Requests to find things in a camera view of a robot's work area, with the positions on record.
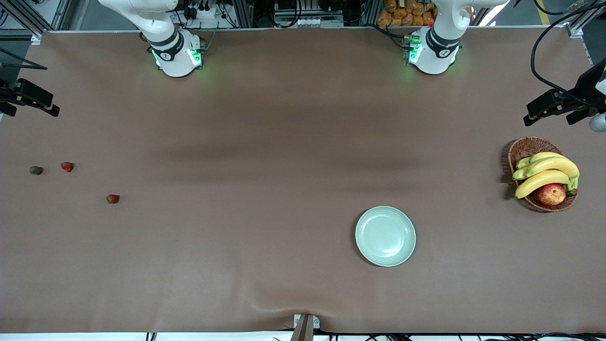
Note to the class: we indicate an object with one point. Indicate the aluminium frame strut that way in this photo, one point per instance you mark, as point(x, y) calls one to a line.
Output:
point(21, 14)
point(582, 21)

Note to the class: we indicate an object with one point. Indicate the grey metal mount bracket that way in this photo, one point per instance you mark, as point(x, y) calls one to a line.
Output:
point(305, 327)

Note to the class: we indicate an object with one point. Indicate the pale green round plate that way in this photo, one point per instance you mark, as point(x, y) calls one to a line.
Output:
point(385, 236)

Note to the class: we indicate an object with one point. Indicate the yellow banana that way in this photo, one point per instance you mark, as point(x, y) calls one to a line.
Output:
point(554, 166)
point(539, 182)
point(544, 156)

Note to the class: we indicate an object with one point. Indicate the brown table mat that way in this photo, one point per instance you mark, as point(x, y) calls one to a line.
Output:
point(284, 142)

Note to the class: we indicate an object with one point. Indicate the white power strip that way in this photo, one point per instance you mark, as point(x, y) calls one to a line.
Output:
point(208, 13)

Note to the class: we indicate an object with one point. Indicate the red yellow apple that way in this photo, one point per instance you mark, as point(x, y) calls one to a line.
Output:
point(551, 194)

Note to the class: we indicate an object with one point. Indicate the greenish strawberry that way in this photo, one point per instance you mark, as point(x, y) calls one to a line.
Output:
point(36, 170)

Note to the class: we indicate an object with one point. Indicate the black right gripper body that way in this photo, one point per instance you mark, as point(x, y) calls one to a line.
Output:
point(5, 92)

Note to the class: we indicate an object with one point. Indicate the aluminium frame post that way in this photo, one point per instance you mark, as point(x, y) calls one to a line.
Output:
point(244, 12)
point(371, 12)

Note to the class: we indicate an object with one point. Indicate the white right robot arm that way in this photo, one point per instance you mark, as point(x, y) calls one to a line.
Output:
point(175, 57)

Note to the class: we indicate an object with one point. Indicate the white connector block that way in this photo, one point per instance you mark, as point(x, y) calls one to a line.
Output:
point(310, 21)

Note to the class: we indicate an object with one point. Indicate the red strawberry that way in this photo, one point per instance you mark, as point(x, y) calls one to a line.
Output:
point(67, 166)
point(112, 199)

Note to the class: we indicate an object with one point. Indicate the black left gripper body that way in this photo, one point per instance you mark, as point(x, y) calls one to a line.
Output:
point(585, 88)

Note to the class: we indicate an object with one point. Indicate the pile of golden bread rolls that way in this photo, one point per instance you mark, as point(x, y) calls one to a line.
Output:
point(407, 14)

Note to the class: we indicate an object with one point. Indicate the brown wicker basket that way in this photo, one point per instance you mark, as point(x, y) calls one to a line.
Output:
point(525, 147)

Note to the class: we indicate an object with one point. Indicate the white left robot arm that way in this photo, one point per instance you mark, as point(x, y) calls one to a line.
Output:
point(433, 54)

